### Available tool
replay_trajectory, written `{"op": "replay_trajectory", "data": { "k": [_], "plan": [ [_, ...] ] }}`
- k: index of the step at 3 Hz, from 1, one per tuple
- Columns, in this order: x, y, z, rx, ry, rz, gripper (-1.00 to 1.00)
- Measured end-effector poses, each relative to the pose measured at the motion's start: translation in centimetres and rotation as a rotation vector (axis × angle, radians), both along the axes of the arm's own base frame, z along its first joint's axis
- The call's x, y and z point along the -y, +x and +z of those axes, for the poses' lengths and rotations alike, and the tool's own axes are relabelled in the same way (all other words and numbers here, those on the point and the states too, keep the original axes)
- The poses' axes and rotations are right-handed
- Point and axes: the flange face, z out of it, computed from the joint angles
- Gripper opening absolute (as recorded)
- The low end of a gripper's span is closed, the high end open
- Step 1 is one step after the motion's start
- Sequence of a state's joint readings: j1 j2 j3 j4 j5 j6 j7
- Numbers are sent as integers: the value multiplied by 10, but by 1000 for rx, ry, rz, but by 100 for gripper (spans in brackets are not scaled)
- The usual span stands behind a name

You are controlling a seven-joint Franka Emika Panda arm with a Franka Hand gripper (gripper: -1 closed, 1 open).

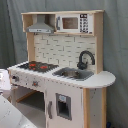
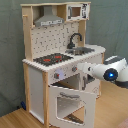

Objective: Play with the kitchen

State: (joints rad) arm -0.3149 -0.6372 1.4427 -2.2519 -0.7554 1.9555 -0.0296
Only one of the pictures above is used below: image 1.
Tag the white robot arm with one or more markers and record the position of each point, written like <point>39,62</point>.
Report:
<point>10,116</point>

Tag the wooden toy kitchen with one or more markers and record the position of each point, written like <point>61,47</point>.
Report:
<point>88,97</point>

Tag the black toy faucet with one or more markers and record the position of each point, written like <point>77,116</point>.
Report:
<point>83,64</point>

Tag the grey toy sink basin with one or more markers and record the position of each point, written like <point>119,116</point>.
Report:
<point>72,73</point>

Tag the black toy stovetop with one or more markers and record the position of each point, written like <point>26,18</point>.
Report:
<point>38,66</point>

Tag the right stove knob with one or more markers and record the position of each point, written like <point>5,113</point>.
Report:
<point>35,84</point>

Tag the stove knob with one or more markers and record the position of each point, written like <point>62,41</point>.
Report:
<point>35,84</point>
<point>16,78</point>

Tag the grey toy ice dispenser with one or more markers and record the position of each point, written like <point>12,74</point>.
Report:
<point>63,106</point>

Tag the toy microwave with door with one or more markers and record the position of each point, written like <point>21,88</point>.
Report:
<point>74,23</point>

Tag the grey toy range hood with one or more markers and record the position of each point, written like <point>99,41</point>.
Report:
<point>42,23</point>

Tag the left stove knob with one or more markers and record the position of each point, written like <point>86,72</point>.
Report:
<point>16,78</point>

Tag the grey backdrop curtain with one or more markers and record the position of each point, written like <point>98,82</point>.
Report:
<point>13,43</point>

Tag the grey cabinet door handle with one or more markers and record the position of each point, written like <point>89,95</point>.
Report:
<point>49,109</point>

